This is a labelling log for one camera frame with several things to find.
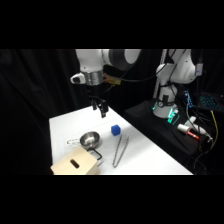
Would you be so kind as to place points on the metal tongs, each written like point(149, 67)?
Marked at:
point(120, 150)

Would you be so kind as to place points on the wooden box with slot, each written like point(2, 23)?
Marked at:
point(76, 163)

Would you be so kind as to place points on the blue cube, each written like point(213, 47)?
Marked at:
point(115, 130)

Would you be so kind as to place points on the laptop with lit keyboard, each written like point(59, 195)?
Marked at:
point(209, 100)

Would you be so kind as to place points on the small steel pot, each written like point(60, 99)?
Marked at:
point(89, 139)

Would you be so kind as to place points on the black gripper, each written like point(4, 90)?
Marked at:
point(95, 93)

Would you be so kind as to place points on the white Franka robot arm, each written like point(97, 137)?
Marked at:
point(180, 71)

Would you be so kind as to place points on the black robot stand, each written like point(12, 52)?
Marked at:
point(163, 131)

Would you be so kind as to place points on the white red marker tool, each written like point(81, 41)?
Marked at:
point(187, 130)

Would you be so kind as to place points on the black curtain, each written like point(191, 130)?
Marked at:
point(33, 106)

